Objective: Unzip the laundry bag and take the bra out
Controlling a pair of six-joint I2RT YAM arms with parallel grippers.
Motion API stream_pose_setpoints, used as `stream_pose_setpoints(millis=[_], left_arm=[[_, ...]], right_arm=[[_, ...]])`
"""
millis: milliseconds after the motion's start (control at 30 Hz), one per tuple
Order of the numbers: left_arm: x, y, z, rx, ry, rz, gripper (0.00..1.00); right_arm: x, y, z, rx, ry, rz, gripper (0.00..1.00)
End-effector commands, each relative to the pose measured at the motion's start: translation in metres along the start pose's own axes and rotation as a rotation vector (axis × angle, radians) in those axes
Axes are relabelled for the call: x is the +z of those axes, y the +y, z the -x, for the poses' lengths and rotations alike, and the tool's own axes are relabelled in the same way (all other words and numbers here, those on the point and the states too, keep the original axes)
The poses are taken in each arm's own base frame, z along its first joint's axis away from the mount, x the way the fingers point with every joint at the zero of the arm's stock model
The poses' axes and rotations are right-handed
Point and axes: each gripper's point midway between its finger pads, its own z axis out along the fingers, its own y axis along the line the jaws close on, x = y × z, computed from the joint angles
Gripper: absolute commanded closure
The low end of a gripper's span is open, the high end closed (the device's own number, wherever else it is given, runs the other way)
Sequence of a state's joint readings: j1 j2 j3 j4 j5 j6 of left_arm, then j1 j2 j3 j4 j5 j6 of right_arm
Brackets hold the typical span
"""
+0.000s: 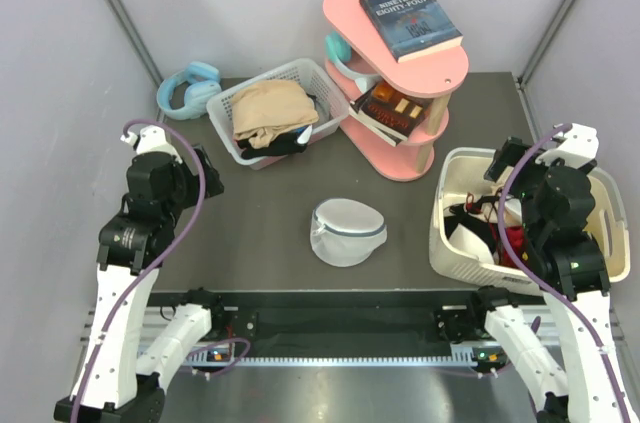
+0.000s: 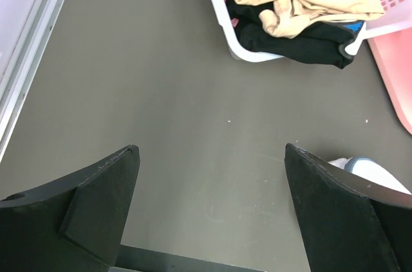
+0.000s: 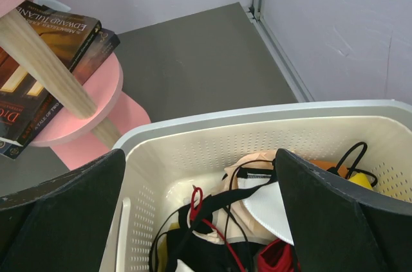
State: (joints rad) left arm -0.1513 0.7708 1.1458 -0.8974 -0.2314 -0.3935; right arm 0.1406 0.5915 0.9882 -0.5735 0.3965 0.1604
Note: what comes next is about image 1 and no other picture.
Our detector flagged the white mesh laundry bag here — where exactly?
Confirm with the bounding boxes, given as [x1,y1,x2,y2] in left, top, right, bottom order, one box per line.
[310,198,387,268]

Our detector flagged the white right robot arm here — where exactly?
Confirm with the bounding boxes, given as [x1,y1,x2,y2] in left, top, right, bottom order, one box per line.
[466,123,639,422]

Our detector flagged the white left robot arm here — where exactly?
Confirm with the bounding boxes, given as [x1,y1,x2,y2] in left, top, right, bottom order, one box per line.
[53,119,229,422]

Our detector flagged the cream plastic laundry basket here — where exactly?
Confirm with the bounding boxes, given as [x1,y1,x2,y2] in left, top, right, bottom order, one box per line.
[429,147,631,296]

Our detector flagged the blue over-ear headphones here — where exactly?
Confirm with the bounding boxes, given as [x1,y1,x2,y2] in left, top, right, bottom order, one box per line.
[156,61,222,121]

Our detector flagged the black garment in basket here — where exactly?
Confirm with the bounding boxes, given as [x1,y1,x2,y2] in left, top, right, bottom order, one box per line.
[236,132,310,160]

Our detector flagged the beige folded garment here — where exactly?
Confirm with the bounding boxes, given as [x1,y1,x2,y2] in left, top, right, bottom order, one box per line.
[231,79,319,149]

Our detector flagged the dark red paperback book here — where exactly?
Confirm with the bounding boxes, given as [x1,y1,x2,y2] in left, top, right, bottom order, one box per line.
[350,81,432,146]

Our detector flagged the dark blue 1984 book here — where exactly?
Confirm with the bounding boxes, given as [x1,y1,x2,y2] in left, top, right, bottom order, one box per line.
[359,0,463,63]

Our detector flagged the pink three-tier shelf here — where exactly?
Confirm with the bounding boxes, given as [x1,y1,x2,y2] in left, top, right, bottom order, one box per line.
[323,0,469,182]

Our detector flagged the teal headphones on shelf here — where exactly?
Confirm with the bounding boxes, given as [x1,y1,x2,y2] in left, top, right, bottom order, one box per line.
[324,31,367,80]

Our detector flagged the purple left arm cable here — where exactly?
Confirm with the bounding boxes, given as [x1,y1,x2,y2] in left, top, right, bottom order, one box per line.
[68,118,207,423]

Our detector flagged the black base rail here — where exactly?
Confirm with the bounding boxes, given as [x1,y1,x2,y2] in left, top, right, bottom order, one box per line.
[148,290,489,365]

